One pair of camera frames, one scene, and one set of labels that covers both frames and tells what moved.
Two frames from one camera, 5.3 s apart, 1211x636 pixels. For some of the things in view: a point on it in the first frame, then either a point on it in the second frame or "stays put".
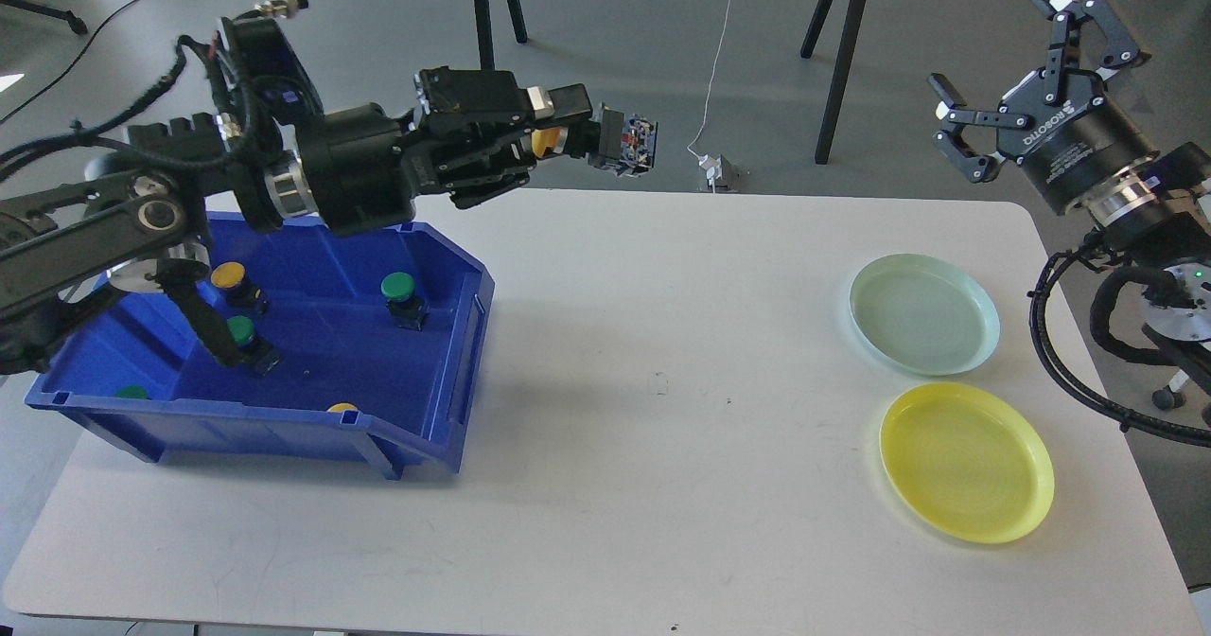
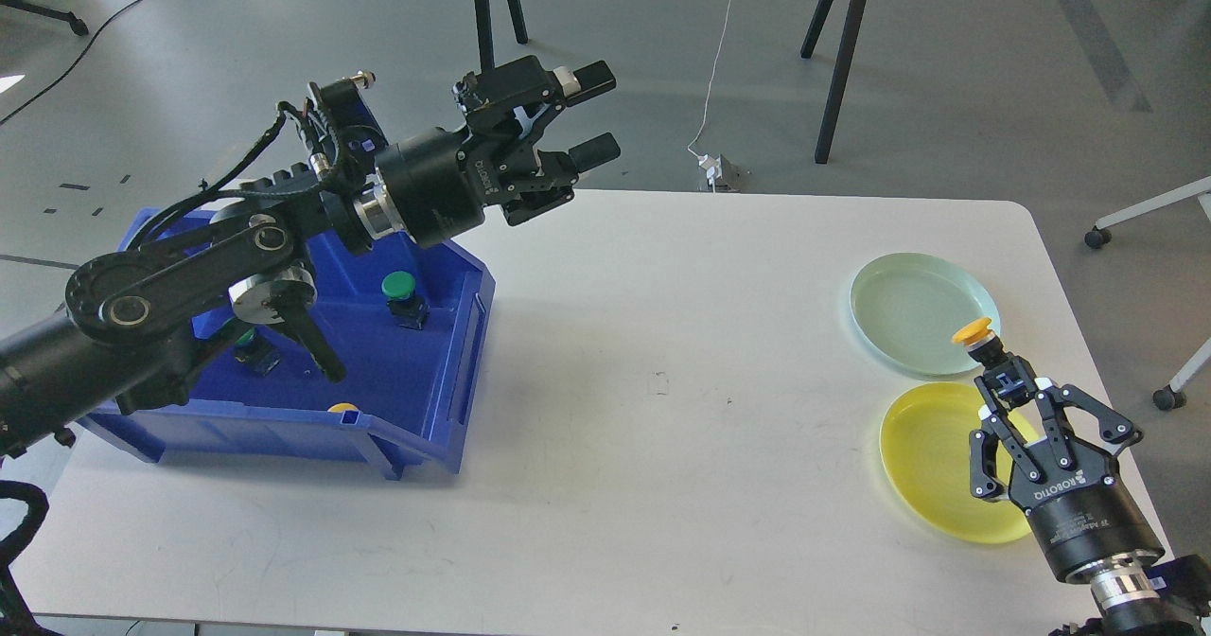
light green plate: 923,315 stays put
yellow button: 615,140 -> 984,346
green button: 253,351 stays put
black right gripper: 1058,123 -> 1069,490
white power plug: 713,166 stays put
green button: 407,309 stays put
